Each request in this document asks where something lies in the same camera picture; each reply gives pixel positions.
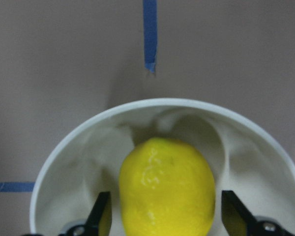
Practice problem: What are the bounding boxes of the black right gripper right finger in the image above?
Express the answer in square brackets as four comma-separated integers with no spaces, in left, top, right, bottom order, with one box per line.
[221,190,263,236]

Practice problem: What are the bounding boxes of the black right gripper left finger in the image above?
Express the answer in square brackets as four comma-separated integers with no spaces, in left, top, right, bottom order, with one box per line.
[85,192,112,236]

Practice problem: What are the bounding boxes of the cream ceramic bowl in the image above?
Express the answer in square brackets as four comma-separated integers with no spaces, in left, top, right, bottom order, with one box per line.
[29,98,295,236]

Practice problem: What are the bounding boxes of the yellow lemon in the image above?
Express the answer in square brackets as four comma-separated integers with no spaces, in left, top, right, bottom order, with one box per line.
[119,138,215,236]

